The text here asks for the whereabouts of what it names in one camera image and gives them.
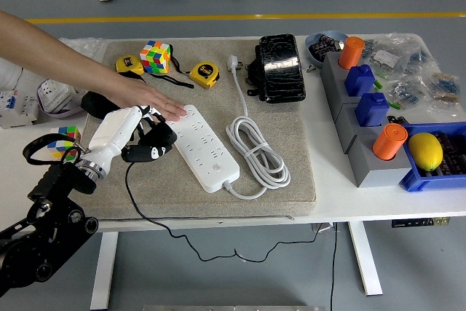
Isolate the small colourful puzzle cube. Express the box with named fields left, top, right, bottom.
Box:
left=47, top=125, right=82, bottom=161

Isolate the blue storage bin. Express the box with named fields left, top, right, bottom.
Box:
left=398, top=121, right=466, bottom=194

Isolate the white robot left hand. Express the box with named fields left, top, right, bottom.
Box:
left=87, top=104, right=174, bottom=176

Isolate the large colourful puzzle cube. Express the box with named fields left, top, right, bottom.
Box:
left=139, top=40, right=172, bottom=74

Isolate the black hanging cable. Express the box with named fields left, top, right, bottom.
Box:
left=329, top=223, right=338, bottom=311

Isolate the black adapter cord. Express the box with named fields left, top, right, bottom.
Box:
left=125, top=160, right=323, bottom=263

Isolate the yellow lemon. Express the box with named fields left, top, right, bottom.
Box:
left=407, top=132, right=444, bottom=172

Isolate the white power strip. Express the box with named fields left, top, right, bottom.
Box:
left=170, top=103, right=241, bottom=194

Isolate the yellow tape measure 5m print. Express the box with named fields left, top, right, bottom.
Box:
left=189, top=62, right=221, bottom=89

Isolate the blue bowl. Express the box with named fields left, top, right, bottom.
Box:
left=304, top=30, right=350, bottom=70

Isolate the large white socket panel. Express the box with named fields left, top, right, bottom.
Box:
left=37, top=79, right=79, bottom=114

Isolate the glossy black case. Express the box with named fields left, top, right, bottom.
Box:
left=258, top=33, right=307, bottom=103

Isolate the person's hand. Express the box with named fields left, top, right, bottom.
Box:
left=114, top=76, right=187, bottom=122

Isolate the black table control panel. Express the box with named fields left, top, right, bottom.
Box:
left=391, top=218, right=451, bottom=228

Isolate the black power adapter plug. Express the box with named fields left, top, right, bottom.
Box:
left=138, top=120, right=178, bottom=149

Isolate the white circuit breaker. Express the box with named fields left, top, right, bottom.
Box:
left=0, top=90, right=39, bottom=130

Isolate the white power strip cable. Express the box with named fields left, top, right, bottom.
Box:
left=220, top=55, right=291, bottom=201

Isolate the white table leg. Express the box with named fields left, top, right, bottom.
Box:
left=90, top=232, right=119, bottom=311
left=347, top=221, right=384, bottom=296

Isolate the metal table bracket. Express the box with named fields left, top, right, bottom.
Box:
left=312, top=222, right=338, bottom=234

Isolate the clear bag of resistors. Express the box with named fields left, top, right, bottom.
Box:
left=385, top=70, right=466, bottom=119

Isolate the blue block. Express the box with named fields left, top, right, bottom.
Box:
left=355, top=92, right=390, bottom=128
left=344, top=63, right=376, bottom=97

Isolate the small yellow tape measure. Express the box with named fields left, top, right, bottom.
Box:
left=114, top=55, right=146, bottom=76

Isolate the orange cylinder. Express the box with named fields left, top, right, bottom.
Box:
left=371, top=123, right=408, bottom=162
left=338, top=36, right=366, bottom=70

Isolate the grey holder block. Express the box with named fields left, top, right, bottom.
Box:
left=333, top=101, right=392, bottom=155
left=347, top=132, right=416, bottom=189
left=319, top=51, right=365, bottom=122

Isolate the black cloth pouch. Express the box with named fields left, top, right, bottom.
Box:
left=80, top=70, right=146, bottom=119

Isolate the grey-brown mat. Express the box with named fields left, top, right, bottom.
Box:
left=64, top=38, right=317, bottom=221

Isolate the black wrist strap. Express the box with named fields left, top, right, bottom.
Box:
left=147, top=44, right=195, bottom=90

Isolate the dark capacitors pile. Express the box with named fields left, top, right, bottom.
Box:
left=435, top=131, right=466, bottom=177

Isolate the black strapped pouch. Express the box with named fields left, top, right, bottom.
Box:
left=244, top=44, right=266, bottom=101

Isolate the black electronic modules pile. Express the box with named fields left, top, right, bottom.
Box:
left=309, top=34, right=346, bottom=63

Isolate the clear bag with white label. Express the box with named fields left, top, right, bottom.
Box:
left=366, top=34, right=434, bottom=75

